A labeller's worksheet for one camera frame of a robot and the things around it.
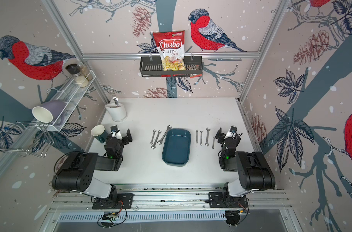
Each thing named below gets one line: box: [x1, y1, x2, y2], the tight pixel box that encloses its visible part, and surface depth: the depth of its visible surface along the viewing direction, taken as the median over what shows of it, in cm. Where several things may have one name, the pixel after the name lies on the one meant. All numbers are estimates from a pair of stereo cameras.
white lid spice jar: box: [75, 75, 89, 88], surface depth 85 cm
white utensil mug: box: [104, 103, 128, 122], surface depth 106 cm
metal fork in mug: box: [112, 96, 120, 108], surface depth 109 cm
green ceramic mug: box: [90, 124, 109, 144], surface depth 92 cm
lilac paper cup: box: [31, 100, 66, 124], surface depth 64 cm
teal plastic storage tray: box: [161, 128, 192, 167], surface depth 94 cm
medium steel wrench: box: [204, 127, 211, 147], surface depth 100 cm
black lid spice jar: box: [65, 63, 81, 77], surface depth 81 cm
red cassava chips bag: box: [152, 30, 186, 72], surface depth 83 cm
